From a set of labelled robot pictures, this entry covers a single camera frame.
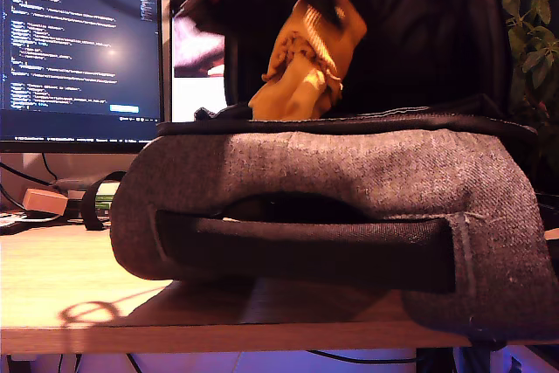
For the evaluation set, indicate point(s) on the white flat box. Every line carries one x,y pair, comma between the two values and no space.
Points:
107,189

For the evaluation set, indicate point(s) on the flat black desk device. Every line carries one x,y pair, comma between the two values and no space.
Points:
13,226

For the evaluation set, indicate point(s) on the grey fabric backpack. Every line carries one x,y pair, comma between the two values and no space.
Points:
349,163

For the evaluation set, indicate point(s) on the monitor with dark code screen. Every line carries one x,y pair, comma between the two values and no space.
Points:
65,41

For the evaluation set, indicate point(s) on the wide black table leg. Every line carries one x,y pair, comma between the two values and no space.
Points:
432,362

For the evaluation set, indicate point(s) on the grey monitor stand base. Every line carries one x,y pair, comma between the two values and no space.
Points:
78,183

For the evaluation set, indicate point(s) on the monitor with white screen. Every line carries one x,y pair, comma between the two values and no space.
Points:
196,98

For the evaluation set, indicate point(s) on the tan cardboard box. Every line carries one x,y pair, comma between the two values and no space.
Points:
43,202

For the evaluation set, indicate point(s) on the yellow pair of socks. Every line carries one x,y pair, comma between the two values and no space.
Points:
301,84

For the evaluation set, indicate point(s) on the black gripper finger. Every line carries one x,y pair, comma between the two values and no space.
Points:
329,8

